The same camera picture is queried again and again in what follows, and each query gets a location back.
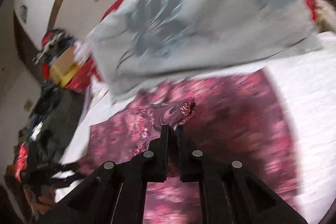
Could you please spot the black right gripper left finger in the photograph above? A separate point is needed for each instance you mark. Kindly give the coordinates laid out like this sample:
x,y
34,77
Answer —
x,y
115,193

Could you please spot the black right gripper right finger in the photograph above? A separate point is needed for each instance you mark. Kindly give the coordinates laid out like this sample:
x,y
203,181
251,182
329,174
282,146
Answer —
x,y
230,194

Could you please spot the purple floral fleece garment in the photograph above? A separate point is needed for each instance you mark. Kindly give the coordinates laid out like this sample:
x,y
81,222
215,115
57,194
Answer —
x,y
173,201

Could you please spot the dark clothes pile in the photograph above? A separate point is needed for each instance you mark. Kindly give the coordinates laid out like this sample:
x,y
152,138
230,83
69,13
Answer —
x,y
58,110

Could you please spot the white bed sheet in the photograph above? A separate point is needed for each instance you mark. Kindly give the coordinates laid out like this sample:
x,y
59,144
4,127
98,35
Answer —
x,y
309,108

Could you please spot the cardboard box yellow tape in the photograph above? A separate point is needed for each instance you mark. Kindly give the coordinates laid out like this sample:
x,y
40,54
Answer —
x,y
64,68

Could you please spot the grey floral pillow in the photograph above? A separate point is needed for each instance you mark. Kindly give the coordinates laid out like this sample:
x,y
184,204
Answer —
x,y
145,42

